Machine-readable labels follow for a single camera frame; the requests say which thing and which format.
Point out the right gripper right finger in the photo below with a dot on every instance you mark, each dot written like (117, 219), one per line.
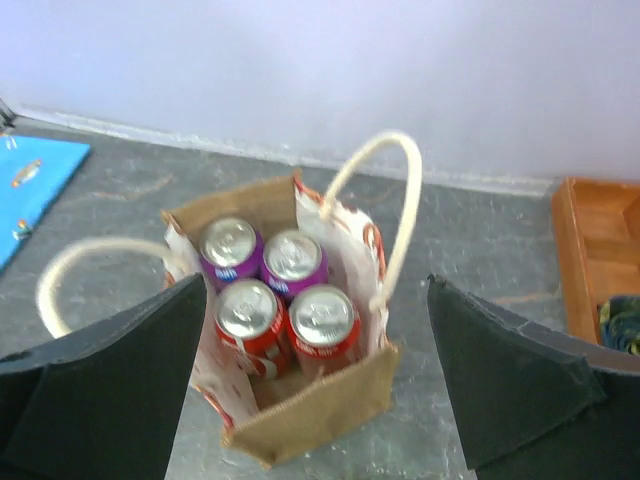
(531, 402)

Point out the purple soda can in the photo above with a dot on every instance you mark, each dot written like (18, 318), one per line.
(230, 249)
(291, 262)

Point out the red cola can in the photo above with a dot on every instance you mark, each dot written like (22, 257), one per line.
(324, 331)
(251, 323)

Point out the rolled green blue sock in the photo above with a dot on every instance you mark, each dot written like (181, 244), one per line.
(619, 322)

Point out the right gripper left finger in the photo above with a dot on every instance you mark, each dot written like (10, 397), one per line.
(103, 402)

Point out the blue patterned cloth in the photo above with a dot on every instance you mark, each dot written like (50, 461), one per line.
(34, 172)

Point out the orange divided tray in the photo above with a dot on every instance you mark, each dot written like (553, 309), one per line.
(596, 230)

